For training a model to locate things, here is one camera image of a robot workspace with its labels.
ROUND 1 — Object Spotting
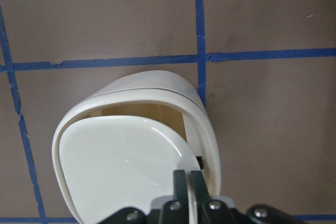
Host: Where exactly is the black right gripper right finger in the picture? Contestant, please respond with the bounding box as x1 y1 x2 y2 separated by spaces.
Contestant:
191 171 236 223

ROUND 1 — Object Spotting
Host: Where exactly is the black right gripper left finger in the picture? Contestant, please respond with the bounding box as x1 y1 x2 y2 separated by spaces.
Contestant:
151 170 190 223

